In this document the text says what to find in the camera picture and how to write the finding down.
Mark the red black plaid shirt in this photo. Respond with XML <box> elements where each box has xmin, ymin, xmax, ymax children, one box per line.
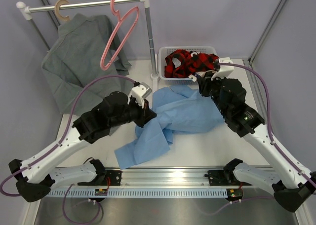
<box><xmin>164</xmin><ymin>49</ymin><xmax>219</xmax><ymax>78</ymax></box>

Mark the aluminium frame post right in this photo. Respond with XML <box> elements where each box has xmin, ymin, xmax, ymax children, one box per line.
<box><xmin>242</xmin><ymin>0</ymin><xmax>289</xmax><ymax>119</ymax></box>

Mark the white slotted cable duct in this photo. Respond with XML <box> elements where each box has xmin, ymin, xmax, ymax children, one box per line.
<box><xmin>48</xmin><ymin>188</ymin><xmax>228</xmax><ymax>198</ymax></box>

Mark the aluminium frame post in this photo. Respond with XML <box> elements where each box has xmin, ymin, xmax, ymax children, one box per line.
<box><xmin>40</xmin><ymin>0</ymin><xmax>60</xmax><ymax>29</ymax></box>
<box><xmin>242</xmin><ymin>0</ymin><xmax>289</xmax><ymax>119</ymax></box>

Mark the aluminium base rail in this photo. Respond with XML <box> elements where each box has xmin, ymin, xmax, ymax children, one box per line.
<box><xmin>49</xmin><ymin>167</ymin><xmax>277</xmax><ymax>188</ymax></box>

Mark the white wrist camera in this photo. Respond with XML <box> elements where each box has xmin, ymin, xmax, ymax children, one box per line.
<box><xmin>211</xmin><ymin>57</ymin><xmax>234</xmax><ymax>80</ymax></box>
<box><xmin>128</xmin><ymin>82</ymin><xmax>152</xmax><ymax>108</ymax></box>

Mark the grey shirt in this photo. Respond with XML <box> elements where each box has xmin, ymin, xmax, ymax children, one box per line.
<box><xmin>41</xmin><ymin>13</ymin><xmax>133</xmax><ymax>116</ymax></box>

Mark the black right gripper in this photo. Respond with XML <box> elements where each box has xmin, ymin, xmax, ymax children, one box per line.
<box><xmin>198</xmin><ymin>71</ymin><xmax>230</xmax><ymax>116</ymax></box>

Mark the aluminium frame post left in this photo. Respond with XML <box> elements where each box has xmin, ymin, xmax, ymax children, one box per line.
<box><xmin>40</xmin><ymin>0</ymin><xmax>60</xmax><ymax>29</ymax></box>

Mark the wooden hanger left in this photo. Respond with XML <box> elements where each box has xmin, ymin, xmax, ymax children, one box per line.
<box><xmin>54</xmin><ymin>0</ymin><xmax>71</xmax><ymax>21</ymax></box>

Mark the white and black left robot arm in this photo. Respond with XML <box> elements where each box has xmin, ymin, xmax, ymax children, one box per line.
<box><xmin>9</xmin><ymin>92</ymin><xmax>156</xmax><ymax>202</ymax></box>

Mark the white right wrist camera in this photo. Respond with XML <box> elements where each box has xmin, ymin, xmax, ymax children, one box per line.
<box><xmin>211</xmin><ymin>57</ymin><xmax>234</xmax><ymax>80</ymax></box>

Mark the pink plastic hanger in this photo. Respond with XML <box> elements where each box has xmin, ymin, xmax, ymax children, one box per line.
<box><xmin>100</xmin><ymin>0</ymin><xmax>140</xmax><ymax>72</ymax></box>

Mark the white plastic basket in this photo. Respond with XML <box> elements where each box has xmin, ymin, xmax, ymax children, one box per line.
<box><xmin>158</xmin><ymin>46</ymin><xmax>217</xmax><ymax>85</ymax></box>

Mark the light blue shirt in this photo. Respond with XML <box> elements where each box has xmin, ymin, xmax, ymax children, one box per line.
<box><xmin>115</xmin><ymin>85</ymin><xmax>224</xmax><ymax>169</ymax></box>

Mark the white metal clothes rack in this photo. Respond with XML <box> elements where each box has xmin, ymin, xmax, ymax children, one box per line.
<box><xmin>16</xmin><ymin>0</ymin><xmax>159</xmax><ymax>91</ymax></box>

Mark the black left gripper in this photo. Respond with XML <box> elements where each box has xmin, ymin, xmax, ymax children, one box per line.
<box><xmin>109</xmin><ymin>95</ymin><xmax>156</xmax><ymax>128</ymax></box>

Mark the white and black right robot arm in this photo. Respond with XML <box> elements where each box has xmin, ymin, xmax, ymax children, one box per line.
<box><xmin>197</xmin><ymin>77</ymin><xmax>316</xmax><ymax>213</ymax></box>

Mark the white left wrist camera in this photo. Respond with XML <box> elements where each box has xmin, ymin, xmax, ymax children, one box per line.
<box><xmin>128</xmin><ymin>82</ymin><xmax>152</xmax><ymax>108</ymax></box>

